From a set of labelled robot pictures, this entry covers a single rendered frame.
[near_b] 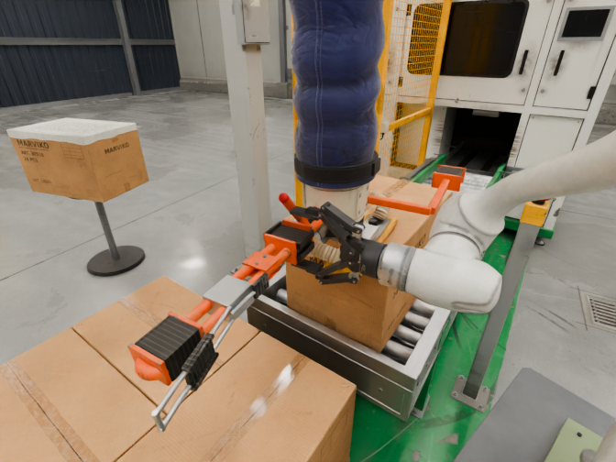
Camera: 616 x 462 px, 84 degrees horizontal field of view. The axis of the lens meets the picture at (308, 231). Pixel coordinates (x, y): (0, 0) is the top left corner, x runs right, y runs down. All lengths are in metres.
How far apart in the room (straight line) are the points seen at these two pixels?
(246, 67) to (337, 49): 1.27
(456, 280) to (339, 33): 0.53
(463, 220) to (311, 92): 0.42
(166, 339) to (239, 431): 0.56
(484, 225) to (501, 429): 0.45
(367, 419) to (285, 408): 0.71
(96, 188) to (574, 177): 2.28
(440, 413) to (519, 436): 0.93
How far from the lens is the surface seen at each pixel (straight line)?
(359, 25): 0.81
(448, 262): 0.66
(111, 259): 3.00
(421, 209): 0.95
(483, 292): 0.65
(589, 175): 0.53
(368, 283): 1.08
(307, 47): 0.81
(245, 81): 2.03
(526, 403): 1.00
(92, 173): 2.39
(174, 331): 0.59
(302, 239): 0.75
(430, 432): 1.79
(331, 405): 1.12
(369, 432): 1.73
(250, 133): 2.07
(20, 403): 1.40
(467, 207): 0.73
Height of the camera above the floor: 1.47
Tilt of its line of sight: 29 degrees down
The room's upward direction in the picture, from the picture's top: straight up
